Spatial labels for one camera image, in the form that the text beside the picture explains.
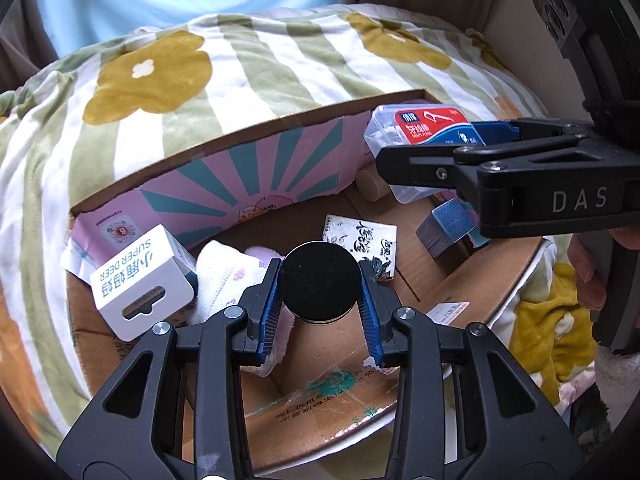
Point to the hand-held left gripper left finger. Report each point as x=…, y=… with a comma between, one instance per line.
x=267, y=305

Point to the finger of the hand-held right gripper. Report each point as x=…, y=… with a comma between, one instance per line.
x=492, y=132
x=425, y=170

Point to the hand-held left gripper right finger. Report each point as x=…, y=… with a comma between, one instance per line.
x=370, y=310

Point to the clear dental floss box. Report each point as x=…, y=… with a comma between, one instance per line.
x=415, y=127

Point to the pink towel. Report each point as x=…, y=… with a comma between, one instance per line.
x=257, y=254

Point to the white patterned cloth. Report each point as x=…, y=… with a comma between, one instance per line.
x=220, y=280

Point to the beige round cap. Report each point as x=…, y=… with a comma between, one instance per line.
x=372, y=185

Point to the black round jar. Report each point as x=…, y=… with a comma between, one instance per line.
x=320, y=280

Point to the small blue carton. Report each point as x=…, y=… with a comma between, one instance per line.
x=442, y=227

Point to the black and white sachet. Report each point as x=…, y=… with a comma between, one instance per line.
x=360, y=240

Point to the printed cardboard box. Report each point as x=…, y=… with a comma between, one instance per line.
x=320, y=400

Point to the white and blue carton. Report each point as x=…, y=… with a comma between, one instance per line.
x=140, y=280

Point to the person's right hand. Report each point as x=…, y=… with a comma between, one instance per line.
x=585, y=270

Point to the floral striped blanket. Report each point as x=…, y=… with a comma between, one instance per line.
x=250, y=70

